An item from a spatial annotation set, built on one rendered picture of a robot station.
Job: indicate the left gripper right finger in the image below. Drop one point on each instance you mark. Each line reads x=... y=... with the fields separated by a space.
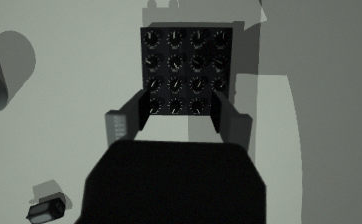
x=232 y=126

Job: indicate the black knob panel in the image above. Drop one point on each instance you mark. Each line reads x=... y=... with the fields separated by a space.
x=176 y=85

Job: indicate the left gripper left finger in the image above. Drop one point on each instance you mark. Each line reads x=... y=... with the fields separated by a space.
x=125 y=123

